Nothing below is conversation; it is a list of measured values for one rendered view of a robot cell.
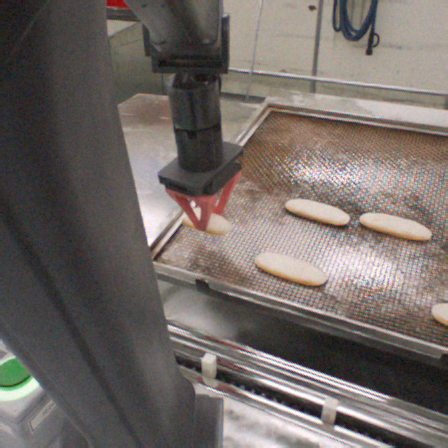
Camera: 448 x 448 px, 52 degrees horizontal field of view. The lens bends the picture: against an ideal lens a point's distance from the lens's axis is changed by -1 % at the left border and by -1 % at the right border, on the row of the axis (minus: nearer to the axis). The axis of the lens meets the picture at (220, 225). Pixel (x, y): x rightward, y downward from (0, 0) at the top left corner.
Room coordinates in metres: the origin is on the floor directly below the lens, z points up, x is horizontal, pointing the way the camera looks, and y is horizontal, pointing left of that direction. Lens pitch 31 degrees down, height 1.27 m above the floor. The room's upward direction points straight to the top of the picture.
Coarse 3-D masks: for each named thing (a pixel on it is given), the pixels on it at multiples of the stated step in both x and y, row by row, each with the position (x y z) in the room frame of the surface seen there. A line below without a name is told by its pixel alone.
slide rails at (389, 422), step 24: (216, 360) 0.38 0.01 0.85; (240, 360) 0.38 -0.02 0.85; (216, 384) 0.34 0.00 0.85; (264, 384) 0.34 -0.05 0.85; (288, 384) 0.34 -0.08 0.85; (264, 408) 0.31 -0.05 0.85; (288, 408) 0.31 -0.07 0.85; (360, 408) 0.31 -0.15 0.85; (336, 432) 0.28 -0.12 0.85; (408, 432) 0.28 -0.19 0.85; (432, 432) 0.28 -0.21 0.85
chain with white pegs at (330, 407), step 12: (180, 360) 0.39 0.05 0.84; (204, 360) 0.36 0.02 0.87; (204, 372) 0.36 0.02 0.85; (216, 372) 0.37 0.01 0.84; (240, 384) 0.35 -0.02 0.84; (264, 396) 0.34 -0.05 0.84; (276, 396) 0.34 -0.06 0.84; (300, 408) 0.32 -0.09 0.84; (324, 408) 0.30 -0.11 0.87; (336, 408) 0.30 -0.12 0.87; (324, 420) 0.30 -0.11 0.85; (336, 420) 0.31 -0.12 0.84; (360, 432) 0.29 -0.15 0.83; (396, 444) 0.28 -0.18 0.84
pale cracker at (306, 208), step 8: (288, 200) 0.63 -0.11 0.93; (296, 200) 0.63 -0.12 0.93; (304, 200) 0.62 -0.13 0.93; (312, 200) 0.62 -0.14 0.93; (288, 208) 0.61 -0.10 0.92; (296, 208) 0.61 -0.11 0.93; (304, 208) 0.60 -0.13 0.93; (312, 208) 0.60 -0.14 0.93; (320, 208) 0.60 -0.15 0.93; (328, 208) 0.60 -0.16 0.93; (336, 208) 0.60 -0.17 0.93; (304, 216) 0.60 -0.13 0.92; (312, 216) 0.59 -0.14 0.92; (320, 216) 0.59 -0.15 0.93; (328, 216) 0.58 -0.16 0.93; (336, 216) 0.58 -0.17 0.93; (344, 216) 0.58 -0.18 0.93; (336, 224) 0.57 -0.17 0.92
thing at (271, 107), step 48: (240, 144) 0.81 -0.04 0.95; (336, 144) 0.80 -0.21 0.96; (384, 144) 0.79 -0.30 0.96; (432, 192) 0.64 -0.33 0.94; (240, 240) 0.56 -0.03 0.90; (288, 240) 0.55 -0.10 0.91; (384, 240) 0.54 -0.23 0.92; (432, 240) 0.53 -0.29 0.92; (240, 288) 0.45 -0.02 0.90; (288, 288) 0.46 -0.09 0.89; (384, 336) 0.37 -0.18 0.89
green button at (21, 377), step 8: (8, 360) 0.33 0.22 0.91; (16, 360) 0.33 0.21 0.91; (0, 368) 0.32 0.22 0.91; (8, 368) 0.32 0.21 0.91; (16, 368) 0.32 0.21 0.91; (0, 376) 0.31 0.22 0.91; (8, 376) 0.31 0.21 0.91; (16, 376) 0.31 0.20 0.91; (24, 376) 0.31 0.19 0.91; (0, 384) 0.30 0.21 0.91; (8, 384) 0.30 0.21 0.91; (16, 384) 0.30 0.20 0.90; (24, 384) 0.30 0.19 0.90
